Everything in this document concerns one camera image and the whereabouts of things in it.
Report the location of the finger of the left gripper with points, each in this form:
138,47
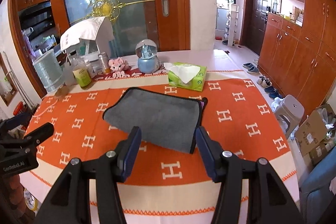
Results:
9,127
31,141

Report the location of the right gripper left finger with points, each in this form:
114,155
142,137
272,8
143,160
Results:
68,201

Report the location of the purple and grey towel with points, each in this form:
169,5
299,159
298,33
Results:
166,121

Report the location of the person's left hand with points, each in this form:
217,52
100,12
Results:
16,194

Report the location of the blue sofa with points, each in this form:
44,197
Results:
315,194

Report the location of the green label glass bottle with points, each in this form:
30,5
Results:
79,70

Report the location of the cardboard box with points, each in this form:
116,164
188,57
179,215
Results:
316,136

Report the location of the small metal can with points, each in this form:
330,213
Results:
103,57

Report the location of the pink plush toy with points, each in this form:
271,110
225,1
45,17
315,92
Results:
118,67

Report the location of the grey plastic stool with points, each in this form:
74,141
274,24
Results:
290,111

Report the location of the orange H-pattern tablecloth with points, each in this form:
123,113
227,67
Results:
168,181

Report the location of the white appliance with cloth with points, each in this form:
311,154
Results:
94,34

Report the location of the blue snow globe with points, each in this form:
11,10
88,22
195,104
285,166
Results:
148,61

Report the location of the green tissue box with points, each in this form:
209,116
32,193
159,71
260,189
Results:
186,76

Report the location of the dark entrance door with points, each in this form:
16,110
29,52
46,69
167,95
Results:
254,24

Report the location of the wooden cabinet wall unit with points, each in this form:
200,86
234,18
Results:
299,55

